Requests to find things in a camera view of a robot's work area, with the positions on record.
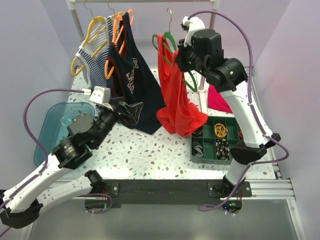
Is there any green clothes hanger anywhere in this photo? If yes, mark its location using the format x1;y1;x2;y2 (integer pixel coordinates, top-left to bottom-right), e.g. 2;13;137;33
162;7;198;93

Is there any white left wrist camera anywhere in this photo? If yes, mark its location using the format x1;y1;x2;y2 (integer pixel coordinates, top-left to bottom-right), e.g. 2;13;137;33
82;86;113;110

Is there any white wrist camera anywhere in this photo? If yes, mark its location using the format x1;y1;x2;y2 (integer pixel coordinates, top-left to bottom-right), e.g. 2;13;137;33
181;16;205;47
82;86;113;110

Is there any pink folded cloth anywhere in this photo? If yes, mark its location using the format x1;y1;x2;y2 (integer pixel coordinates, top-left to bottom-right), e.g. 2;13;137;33
207;85;233;114

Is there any white clothes rack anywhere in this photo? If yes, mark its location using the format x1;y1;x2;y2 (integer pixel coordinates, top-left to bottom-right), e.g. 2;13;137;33
66;0;221;114

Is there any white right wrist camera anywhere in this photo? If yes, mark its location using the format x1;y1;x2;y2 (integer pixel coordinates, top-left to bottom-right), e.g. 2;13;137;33
181;16;205;47

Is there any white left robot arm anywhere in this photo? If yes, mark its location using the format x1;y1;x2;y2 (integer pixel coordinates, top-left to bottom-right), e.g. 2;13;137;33
0;98;144;229

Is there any brown patterned rolled band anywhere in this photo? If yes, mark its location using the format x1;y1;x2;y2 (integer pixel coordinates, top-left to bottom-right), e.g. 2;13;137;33
192;127;203;138

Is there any grey white rolled band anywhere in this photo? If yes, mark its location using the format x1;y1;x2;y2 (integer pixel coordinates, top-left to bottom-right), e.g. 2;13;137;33
191;141;204;158

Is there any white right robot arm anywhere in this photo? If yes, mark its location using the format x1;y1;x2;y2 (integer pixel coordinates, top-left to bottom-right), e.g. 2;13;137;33
175;29;281;197

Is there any blue white striped tank top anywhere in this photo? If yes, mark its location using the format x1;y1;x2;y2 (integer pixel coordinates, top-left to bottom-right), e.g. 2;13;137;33
83;16;114;90

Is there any red tank top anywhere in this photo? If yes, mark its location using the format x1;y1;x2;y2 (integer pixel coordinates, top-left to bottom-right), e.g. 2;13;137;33
156;34;208;137

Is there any black white patterned rolled band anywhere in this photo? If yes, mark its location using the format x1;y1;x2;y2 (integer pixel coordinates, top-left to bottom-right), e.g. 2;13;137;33
216;138;230;161

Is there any orange black rolled band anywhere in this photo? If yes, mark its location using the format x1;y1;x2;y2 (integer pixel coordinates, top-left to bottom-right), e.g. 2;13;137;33
237;125;243;139

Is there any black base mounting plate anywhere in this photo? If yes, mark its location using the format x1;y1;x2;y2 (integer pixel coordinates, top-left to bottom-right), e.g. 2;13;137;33
83;178;253;210

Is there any yellow rolled band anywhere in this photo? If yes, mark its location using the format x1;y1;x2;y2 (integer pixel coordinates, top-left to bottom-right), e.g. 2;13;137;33
214;123;228;139

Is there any yellow clothes hanger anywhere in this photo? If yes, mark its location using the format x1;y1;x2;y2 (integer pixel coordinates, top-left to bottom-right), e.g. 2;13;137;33
70;0;109;77

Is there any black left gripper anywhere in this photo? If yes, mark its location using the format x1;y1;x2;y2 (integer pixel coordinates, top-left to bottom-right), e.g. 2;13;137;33
92;97;144;149

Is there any navy tank top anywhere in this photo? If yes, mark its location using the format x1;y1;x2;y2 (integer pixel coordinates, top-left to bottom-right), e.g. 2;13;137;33
106;12;165;135

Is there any teal plastic bin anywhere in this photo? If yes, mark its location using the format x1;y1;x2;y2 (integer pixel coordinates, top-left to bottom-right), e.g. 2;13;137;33
38;102;95;154

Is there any green compartment tray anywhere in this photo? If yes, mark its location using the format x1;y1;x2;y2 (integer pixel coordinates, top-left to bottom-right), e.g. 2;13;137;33
190;116;241;165

